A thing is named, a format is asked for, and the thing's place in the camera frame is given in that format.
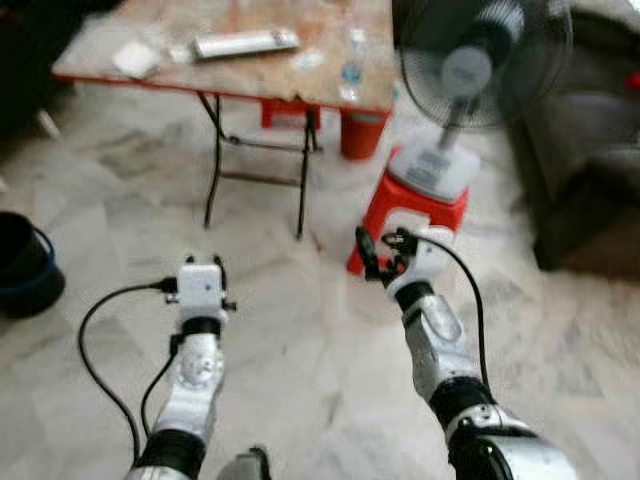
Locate black bucket blue handle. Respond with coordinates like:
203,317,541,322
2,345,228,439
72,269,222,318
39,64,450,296
0,211,67,320

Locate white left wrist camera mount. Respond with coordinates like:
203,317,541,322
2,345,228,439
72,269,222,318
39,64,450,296
177,262,224,323

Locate marble-top folding table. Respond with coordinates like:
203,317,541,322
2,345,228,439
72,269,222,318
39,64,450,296
52,0,399,241

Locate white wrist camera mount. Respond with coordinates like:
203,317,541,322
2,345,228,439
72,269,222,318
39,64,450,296
400,227,457,293
177,262,224,323

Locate clear plastic water bottle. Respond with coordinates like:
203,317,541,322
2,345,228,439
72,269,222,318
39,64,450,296
340,28,369,102

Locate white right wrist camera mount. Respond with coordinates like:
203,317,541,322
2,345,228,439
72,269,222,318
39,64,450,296
400,227,457,293

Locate white flat packet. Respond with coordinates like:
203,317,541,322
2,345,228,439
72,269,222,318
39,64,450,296
111,41,162,80

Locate small red plastic bucket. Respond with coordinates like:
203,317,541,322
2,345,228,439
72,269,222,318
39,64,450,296
340,108,390,162

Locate grey robot leg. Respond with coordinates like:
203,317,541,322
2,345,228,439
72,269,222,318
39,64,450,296
214,446,272,480

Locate long silver tray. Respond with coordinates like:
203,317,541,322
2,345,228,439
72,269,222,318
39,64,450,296
191,29,300,60

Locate black pedestal fan grey base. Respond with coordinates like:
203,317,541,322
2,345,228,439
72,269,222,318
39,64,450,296
397,0,574,201

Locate dark brown sofa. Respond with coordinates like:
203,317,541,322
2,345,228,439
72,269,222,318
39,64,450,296
508,0,640,273

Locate short black left arm cable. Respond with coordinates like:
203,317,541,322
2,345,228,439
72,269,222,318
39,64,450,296
140,335,184,437

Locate long black left arm cable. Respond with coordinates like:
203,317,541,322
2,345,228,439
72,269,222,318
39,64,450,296
78,279,179,466

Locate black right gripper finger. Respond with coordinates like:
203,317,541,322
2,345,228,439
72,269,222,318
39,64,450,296
357,227,383,283

